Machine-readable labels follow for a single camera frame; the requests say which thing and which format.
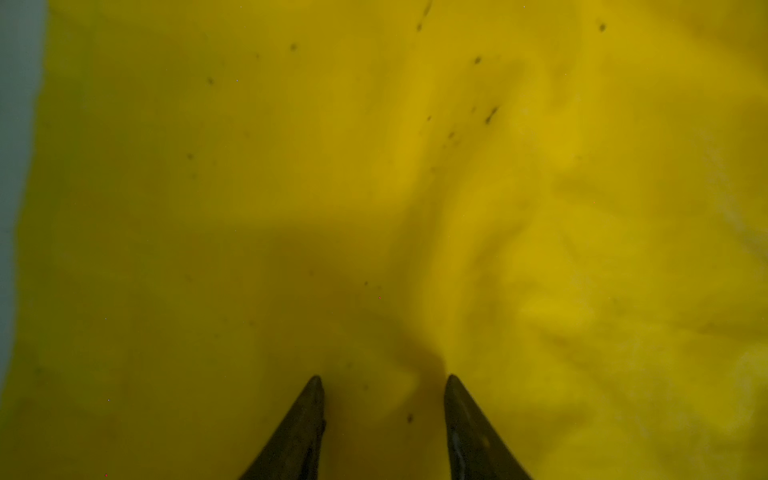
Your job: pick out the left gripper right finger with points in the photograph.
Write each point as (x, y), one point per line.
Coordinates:
(475, 449)

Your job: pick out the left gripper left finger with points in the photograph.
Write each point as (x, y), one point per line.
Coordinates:
(293, 450)

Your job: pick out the yellow shorts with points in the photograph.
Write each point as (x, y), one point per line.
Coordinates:
(563, 203)

